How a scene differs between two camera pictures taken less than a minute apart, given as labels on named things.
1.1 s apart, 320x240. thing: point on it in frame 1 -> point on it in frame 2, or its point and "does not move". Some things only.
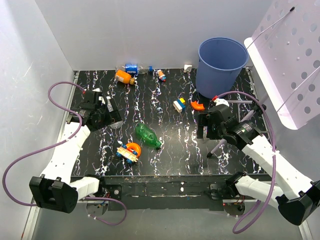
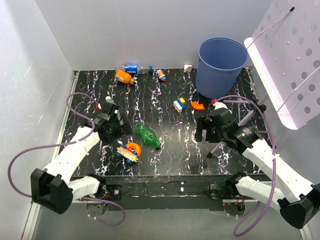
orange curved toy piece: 197,106 does not move
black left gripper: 112,116 -> 124,130
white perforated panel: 285,47 does not move
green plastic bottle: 147,134 does not move
